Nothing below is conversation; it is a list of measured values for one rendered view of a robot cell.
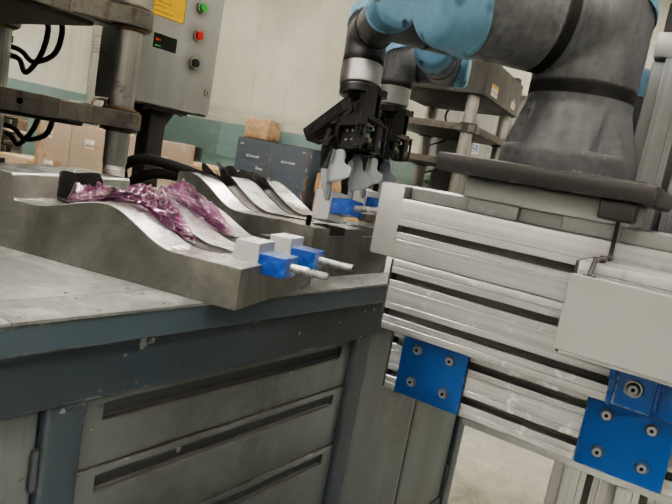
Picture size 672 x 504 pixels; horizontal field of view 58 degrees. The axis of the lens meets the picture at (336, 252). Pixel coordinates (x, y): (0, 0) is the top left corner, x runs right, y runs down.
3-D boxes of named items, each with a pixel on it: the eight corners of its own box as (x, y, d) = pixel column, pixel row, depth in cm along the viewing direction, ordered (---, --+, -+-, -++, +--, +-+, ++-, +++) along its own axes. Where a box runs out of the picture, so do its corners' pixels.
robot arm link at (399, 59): (421, 34, 130) (383, 30, 132) (411, 86, 132) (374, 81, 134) (427, 43, 137) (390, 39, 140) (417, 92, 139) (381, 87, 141)
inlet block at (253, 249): (331, 293, 84) (338, 255, 83) (318, 299, 80) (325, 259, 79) (247, 272, 88) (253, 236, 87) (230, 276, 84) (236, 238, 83)
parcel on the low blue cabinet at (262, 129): (280, 143, 854) (283, 123, 850) (266, 140, 825) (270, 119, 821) (256, 139, 873) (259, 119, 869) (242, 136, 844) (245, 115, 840)
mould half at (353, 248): (384, 272, 127) (396, 208, 125) (305, 278, 106) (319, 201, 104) (220, 224, 156) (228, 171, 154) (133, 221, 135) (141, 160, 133)
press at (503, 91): (487, 289, 631) (531, 88, 601) (438, 307, 496) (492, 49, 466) (404, 268, 674) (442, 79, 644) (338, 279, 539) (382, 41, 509)
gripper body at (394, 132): (391, 161, 133) (401, 105, 131) (359, 156, 138) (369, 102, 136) (408, 165, 139) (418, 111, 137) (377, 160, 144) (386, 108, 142)
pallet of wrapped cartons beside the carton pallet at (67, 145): (189, 252, 540) (205, 146, 527) (123, 258, 468) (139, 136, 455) (88, 224, 588) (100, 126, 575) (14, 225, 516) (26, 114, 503)
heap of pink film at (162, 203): (244, 237, 101) (252, 190, 100) (184, 244, 84) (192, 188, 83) (116, 207, 109) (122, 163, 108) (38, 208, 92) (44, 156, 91)
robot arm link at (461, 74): (462, 84, 125) (410, 77, 128) (467, 93, 136) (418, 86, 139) (470, 45, 124) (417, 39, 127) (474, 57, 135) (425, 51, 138)
